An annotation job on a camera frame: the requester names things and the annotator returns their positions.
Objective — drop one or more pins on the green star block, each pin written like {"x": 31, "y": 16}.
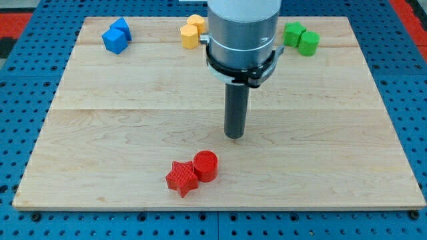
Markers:
{"x": 292, "y": 33}

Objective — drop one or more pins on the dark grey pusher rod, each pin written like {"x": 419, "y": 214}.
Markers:
{"x": 236, "y": 104}

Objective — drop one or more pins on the yellow hexagon block front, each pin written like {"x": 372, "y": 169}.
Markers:
{"x": 189, "y": 36}

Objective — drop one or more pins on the blue cube block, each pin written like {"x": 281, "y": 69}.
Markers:
{"x": 114, "y": 40}

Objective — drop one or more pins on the green cylinder block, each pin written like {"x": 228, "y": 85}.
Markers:
{"x": 308, "y": 43}

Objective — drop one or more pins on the yellow block rear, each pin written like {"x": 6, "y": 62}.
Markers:
{"x": 199, "y": 22}

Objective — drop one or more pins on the red cylinder block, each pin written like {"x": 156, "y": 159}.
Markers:
{"x": 205, "y": 164}

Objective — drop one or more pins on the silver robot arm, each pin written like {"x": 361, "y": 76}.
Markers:
{"x": 240, "y": 42}

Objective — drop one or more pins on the red star block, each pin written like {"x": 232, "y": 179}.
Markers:
{"x": 182, "y": 178}

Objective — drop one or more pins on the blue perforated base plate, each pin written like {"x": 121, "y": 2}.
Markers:
{"x": 31, "y": 74}

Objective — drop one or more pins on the blue wedge block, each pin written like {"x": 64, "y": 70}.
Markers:
{"x": 121, "y": 24}

